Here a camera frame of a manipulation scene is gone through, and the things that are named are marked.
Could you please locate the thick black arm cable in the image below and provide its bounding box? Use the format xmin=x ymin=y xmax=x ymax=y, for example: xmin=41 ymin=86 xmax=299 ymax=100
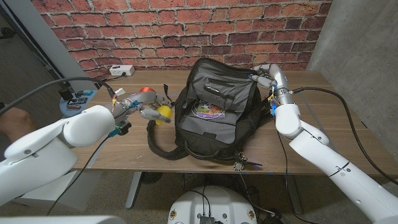
xmin=0 ymin=77 xmax=118 ymax=116
xmin=290 ymin=86 xmax=398 ymax=186

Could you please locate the black power strip cord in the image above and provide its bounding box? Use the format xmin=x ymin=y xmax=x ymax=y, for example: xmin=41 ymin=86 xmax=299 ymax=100
xmin=99 ymin=73 xmax=127 ymax=85

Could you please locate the brick print backdrop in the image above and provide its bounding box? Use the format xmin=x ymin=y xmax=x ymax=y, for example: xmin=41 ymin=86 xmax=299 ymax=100
xmin=30 ymin=0 xmax=333 ymax=83

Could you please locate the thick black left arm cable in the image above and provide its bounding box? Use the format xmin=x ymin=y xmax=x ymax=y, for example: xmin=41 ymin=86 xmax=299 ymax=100
xmin=0 ymin=77 xmax=118 ymax=116

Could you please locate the black round ribbed object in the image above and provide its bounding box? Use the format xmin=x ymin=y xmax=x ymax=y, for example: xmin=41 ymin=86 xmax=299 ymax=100
xmin=141 ymin=172 xmax=164 ymax=185

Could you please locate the grey table leg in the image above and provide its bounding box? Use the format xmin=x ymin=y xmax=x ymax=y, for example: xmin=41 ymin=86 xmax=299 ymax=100
xmin=126 ymin=172 xmax=143 ymax=210
xmin=284 ymin=174 xmax=304 ymax=215

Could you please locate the person's bare leg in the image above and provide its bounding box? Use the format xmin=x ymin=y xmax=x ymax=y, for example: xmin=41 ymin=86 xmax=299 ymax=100
xmin=0 ymin=102 xmax=37 ymax=144

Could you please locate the black power brick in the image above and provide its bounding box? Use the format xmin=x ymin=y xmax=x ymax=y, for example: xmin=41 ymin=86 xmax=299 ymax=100
xmin=264 ymin=211 xmax=284 ymax=224

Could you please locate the white power strip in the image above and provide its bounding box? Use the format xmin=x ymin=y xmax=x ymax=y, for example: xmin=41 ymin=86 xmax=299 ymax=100
xmin=109 ymin=64 xmax=136 ymax=77

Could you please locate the black backpack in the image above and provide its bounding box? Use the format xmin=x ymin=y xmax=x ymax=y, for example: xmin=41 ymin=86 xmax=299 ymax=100
xmin=146 ymin=57 xmax=277 ymax=162

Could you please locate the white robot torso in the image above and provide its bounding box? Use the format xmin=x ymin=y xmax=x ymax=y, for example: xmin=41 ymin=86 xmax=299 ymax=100
xmin=167 ymin=185 xmax=258 ymax=224

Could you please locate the light blue round stool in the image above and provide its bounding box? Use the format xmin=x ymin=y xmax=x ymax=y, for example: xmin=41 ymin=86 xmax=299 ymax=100
xmin=58 ymin=90 xmax=99 ymax=119

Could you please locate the yellow lemon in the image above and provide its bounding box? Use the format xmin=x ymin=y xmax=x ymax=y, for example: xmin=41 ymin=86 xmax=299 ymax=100
xmin=155 ymin=105 xmax=173 ymax=126

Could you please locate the metal keychain with round charm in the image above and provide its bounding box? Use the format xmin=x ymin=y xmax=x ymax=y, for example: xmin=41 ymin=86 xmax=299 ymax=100
xmin=233 ymin=152 xmax=264 ymax=172

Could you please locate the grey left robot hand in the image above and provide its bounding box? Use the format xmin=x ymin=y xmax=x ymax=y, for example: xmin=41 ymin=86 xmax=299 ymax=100
xmin=113 ymin=90 xmax=172 ymax=124

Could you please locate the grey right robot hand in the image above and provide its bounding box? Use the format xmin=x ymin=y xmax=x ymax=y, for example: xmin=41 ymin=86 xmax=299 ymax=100
xmin=250 ymin=63 xmax=290 ymax=91

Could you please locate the black flat device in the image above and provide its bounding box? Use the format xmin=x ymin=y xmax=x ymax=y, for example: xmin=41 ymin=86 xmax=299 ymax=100
xmin=67 ymin=97 xmax=89 ymax=106

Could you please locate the clear tape roll colourful label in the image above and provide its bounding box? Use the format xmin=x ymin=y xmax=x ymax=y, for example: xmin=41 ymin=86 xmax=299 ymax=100
xmin=191 ymin=99 xmax=227 ymax=120

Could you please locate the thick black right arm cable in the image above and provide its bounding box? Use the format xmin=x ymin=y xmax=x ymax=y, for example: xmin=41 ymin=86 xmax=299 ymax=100
xmin=290 ymin=86 xmax=398 ymax=186

